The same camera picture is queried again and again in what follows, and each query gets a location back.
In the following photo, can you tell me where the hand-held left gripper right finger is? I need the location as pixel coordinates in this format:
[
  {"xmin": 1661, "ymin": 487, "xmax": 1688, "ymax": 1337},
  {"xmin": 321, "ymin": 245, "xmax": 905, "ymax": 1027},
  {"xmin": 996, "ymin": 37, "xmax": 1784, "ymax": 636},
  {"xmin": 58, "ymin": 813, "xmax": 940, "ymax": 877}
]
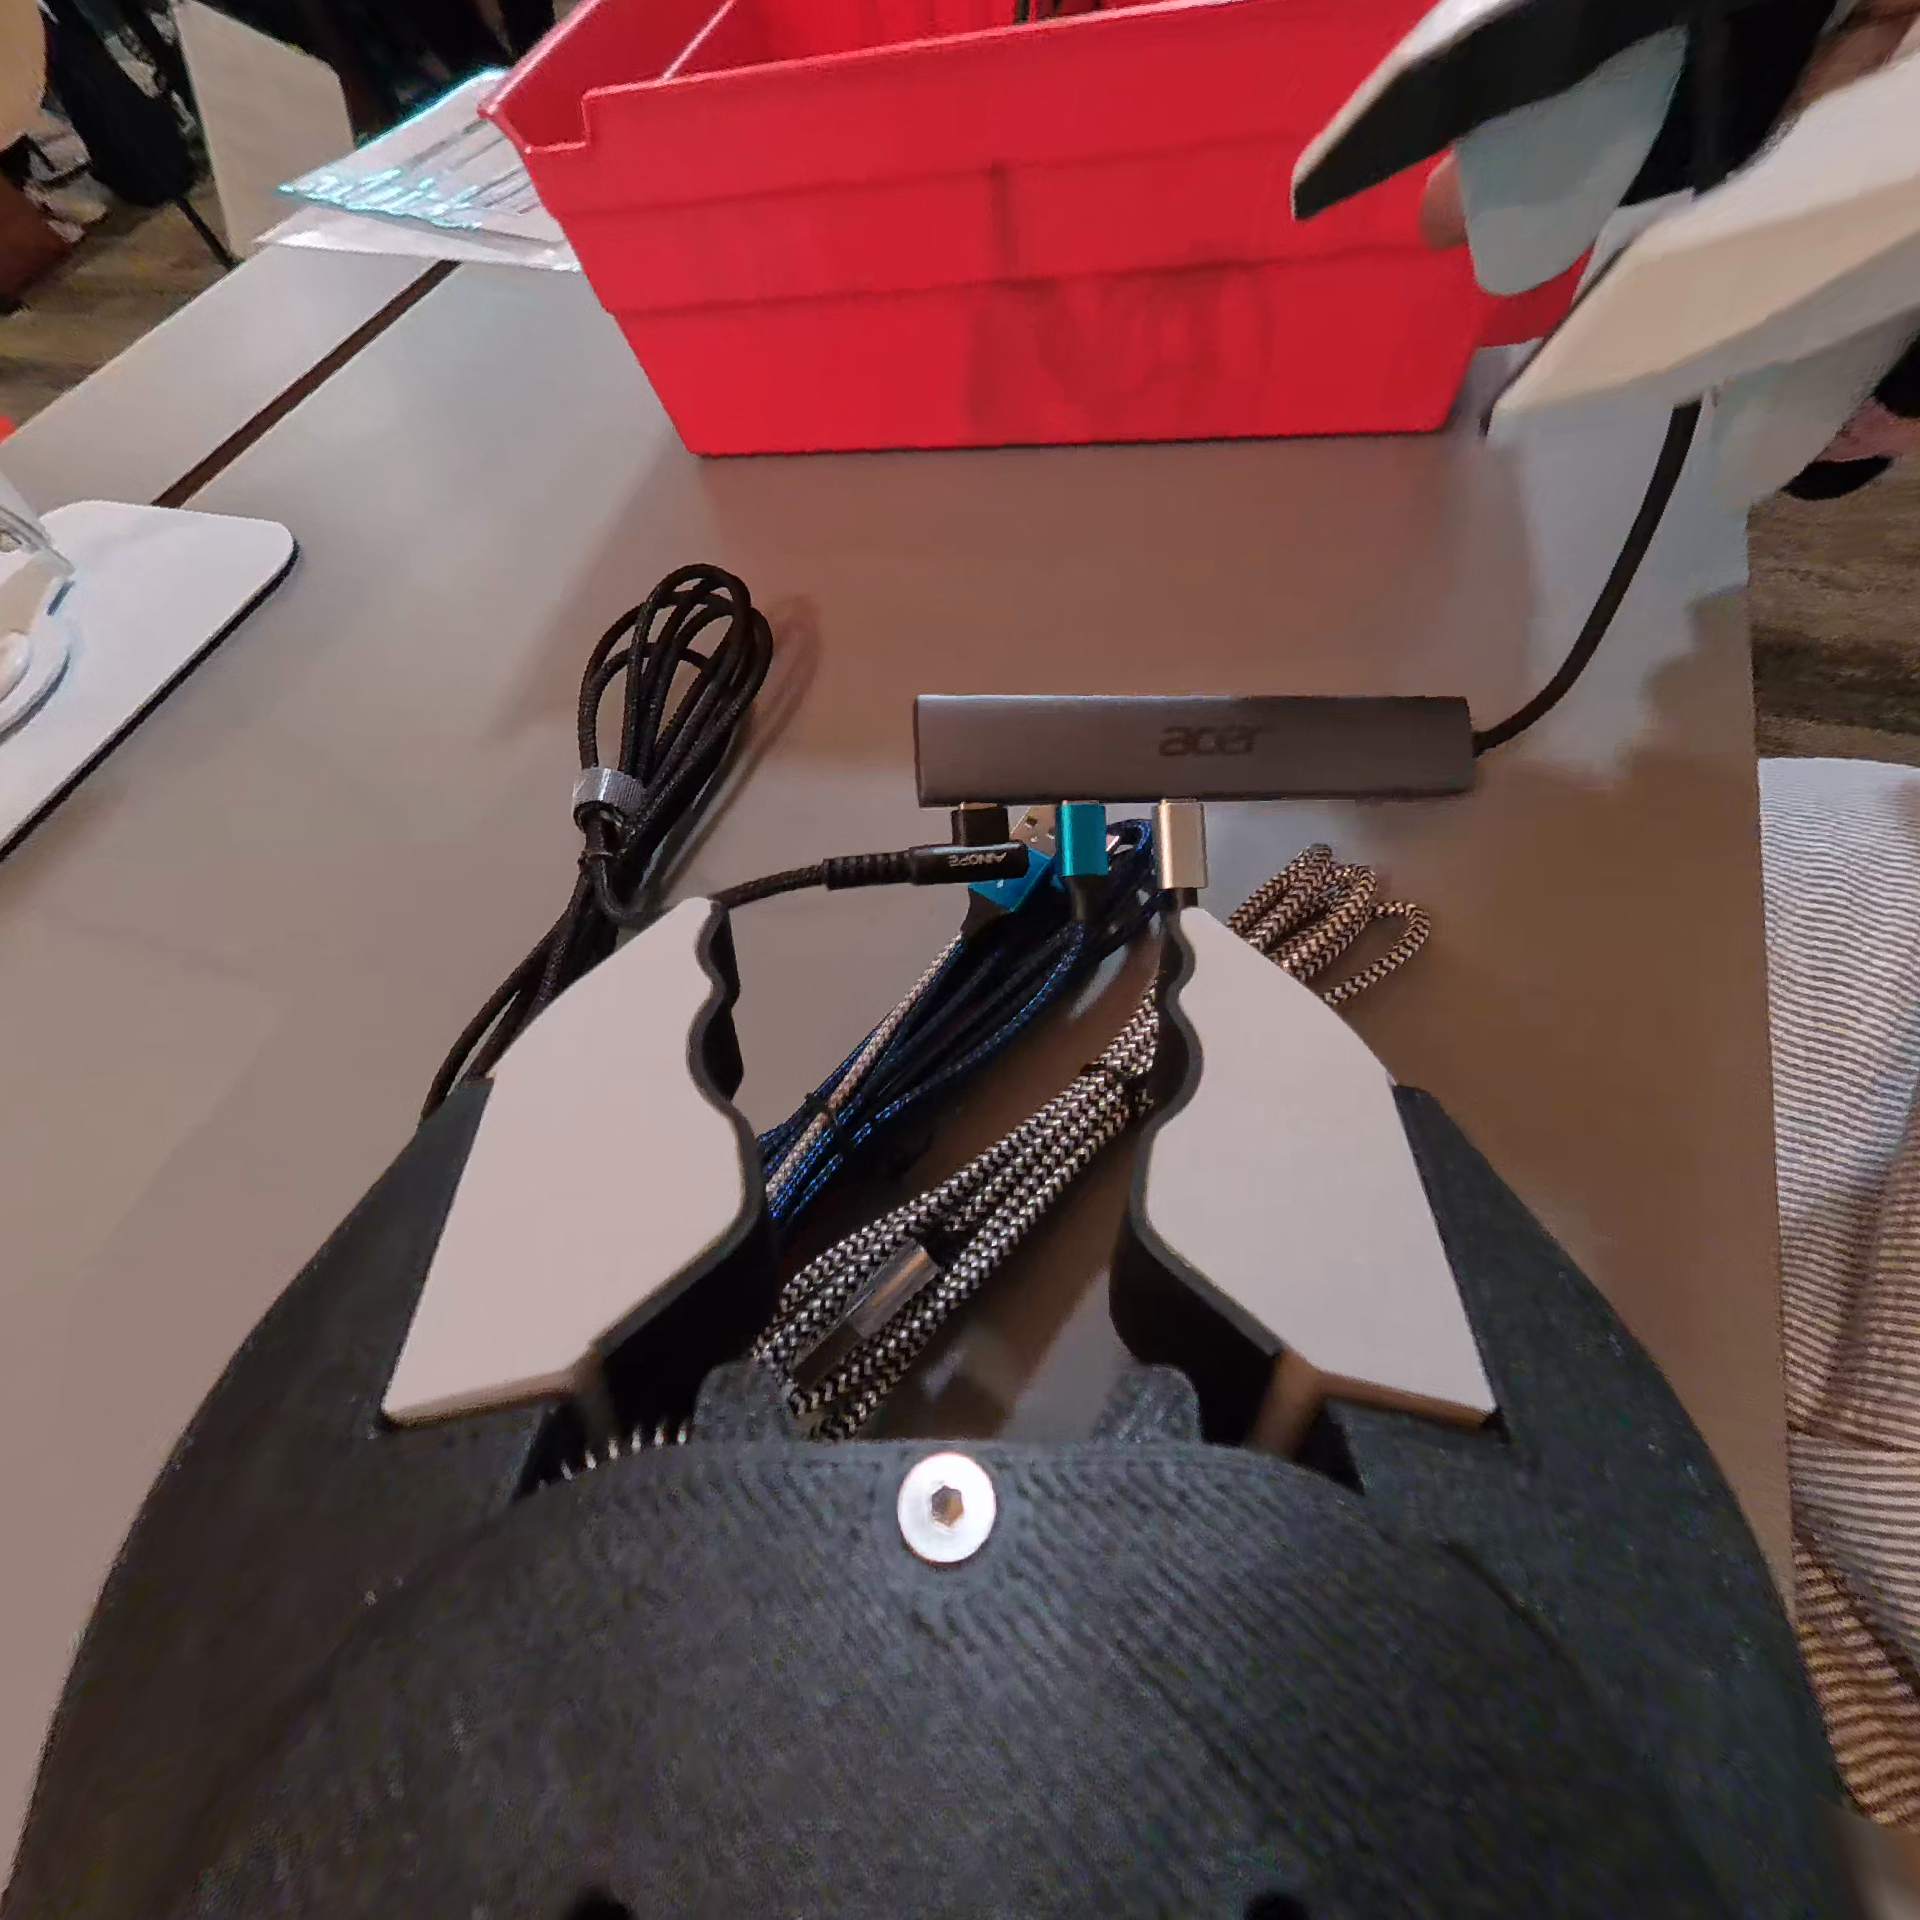
[{"xmin": 1114, "ymin": 903, "xmax": 1504, "ymax": 1448}]

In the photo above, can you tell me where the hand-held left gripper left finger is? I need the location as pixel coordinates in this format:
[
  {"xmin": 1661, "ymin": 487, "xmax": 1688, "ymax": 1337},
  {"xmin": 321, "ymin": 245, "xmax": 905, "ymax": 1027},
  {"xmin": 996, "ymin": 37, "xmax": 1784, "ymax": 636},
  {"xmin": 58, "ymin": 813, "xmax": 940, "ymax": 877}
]
[{"xmin": 381, "ymin": 900, "xmax": 785, "ymax": 1425}]

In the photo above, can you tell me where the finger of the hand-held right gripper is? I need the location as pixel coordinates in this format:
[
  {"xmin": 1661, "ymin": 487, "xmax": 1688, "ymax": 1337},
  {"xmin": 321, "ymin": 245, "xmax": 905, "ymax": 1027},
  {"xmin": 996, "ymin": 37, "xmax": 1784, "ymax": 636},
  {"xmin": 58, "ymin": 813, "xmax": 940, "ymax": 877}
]
[
  {"xmin": 1488, "ymin": 59, "xmax": 1920, "ymax": 441},
  {"xmin": 1290, "ymin": 0, "xmax": 1701, "ymax": 297}
]

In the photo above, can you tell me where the black white braided cable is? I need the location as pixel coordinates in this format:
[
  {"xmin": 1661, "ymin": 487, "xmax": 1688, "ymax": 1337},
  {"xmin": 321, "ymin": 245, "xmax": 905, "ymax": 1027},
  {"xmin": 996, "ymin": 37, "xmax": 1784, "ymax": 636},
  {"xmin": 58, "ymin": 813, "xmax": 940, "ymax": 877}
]
[{"xmin": 754, "ymin": 796, "xmax": 1437, "ymax": 1445}]

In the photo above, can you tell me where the black hub cable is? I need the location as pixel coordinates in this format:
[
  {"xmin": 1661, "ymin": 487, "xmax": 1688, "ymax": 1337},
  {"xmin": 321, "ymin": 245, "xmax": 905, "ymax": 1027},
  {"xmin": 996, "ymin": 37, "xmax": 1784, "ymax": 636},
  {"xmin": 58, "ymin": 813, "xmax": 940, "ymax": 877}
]
[{"xmin": 1467, "ymin": 392, "xmax": 1707, "ymax": 757}]

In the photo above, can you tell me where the blue braided cable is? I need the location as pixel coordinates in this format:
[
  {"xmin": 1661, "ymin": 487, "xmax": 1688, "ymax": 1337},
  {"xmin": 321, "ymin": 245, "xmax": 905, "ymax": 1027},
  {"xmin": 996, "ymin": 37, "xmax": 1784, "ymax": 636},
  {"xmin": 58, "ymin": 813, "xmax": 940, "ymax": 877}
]
[{"xmin": 754, "ymin": 799, "xmax": 1176, "ymax": 1254}]

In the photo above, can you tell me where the red plastic bin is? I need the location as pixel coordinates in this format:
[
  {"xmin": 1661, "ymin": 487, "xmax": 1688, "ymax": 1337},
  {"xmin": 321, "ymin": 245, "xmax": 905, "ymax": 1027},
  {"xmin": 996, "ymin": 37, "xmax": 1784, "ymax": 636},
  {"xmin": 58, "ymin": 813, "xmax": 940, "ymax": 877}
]
[{"xmin": 480, "ymin": 0, "xmax": 1595, "ymax": 459}]

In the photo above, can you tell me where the grey desk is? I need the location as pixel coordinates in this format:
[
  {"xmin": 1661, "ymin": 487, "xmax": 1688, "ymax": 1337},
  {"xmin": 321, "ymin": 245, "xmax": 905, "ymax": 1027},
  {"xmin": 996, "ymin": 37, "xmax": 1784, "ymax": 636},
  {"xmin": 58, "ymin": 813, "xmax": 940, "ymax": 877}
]
[{"xmin": 0, "ymin": 240, "xmax": 1795, "ymax": 1728}]

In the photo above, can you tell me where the person's right hand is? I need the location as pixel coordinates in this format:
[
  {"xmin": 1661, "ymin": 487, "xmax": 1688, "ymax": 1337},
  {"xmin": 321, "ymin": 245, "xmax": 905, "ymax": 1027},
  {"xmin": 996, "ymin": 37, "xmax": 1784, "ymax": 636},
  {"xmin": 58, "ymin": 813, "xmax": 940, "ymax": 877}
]
[{"xmin": 1809, "ymin": 0, "xmax": 1920, "ymax": 136}]

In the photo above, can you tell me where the grey striped cloth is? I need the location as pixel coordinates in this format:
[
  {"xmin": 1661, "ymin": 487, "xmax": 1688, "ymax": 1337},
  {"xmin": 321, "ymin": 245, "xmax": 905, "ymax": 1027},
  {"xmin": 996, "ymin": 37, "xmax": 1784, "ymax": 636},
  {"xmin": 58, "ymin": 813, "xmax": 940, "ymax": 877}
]
[{"xmin": 1751, "ymin": 757, "xmax": 1920, "ymax": 1828}]

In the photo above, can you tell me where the printed paper sheet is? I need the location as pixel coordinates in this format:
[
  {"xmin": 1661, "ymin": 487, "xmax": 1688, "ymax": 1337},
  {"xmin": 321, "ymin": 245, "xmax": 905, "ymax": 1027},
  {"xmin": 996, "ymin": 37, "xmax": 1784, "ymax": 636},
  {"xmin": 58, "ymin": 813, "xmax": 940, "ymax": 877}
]
[{"xmin": 257, "ymin": 107, "xmax": 583, "ymax": 276}]

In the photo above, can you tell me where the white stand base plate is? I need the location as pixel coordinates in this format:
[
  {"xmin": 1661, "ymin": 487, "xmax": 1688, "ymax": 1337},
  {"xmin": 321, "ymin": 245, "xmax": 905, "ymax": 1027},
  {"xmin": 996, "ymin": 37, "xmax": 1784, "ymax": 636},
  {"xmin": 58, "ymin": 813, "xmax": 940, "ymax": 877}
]
[{"xmin": 0, "ymin": 478, "xmax": 300, "ymax": 859}]

